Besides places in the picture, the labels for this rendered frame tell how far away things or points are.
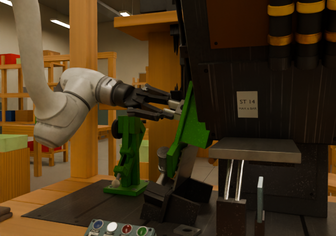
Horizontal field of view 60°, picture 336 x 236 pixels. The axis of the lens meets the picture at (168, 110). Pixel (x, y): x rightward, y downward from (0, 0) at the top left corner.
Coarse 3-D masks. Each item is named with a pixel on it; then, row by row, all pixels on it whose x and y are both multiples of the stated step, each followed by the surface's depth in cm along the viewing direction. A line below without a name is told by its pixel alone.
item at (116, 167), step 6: (144, 132) 114; (132, 144) 106; (120, 150) 105; (126, 150) 104; (132, 150) 105; (132, 156) 105; (120, 162) 105; (132, 162) 104; (114, 168) 100; (120, 168) 100; (126, 168) 102; (114, 174) 102; (126, 174) 101
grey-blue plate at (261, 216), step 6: (258, 180) 66; (258, 186) 61; (258, 192) 60; (258, 198) 60; (258, 204) 60; (258, 210) 60; (264, 210) 66; (258, 216) 61; (264, 216) 63; (258, 222) 61; (264, 222) 63; (258, 228) 61; (264, 228) 64; (258, 234) 61; (264, 234) 64
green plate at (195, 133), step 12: (192, 96) 75; (192, 108) 75; (180, 120) 75; (192, 120) 75; (180, 132) 75; (192, 132) 75; (204, 132) 74; (180, 144) 78; (192, 144) 75; (204, 144) 74
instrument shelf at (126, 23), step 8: (120, 16) 109; (128, 16) 107; (136, 16) 106; (144, 16) 105; (152, 16) 104; (160, 16) 103; (168, 16) 102; (176, 16) 101; (120, 24) 109; (128, 24) 107; (136, 24) 106; (144, 24) 106; (152, 24) 105; (160, 24) 105; (168, 24) 105; (128, 32) 117; (136, 32) 117; (144, 32) 117
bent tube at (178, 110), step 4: (180, 104) 85; (176, 108) 84; (180, 108) 86; (176, 112) 83; (180, 112) 83; (160, 176) 83; (164, 176) 83; (160, 180) 82; (164, 180) 82; (164, 184) 82
